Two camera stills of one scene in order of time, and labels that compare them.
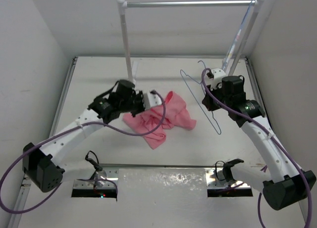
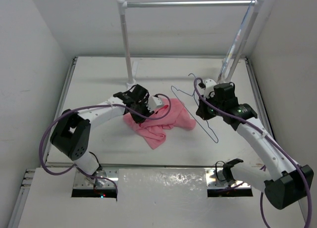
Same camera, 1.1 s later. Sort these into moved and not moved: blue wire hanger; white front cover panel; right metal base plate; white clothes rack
Moved: blue wire hanger
Not moved: white clothes rack; white front cover panel; right metal base plate
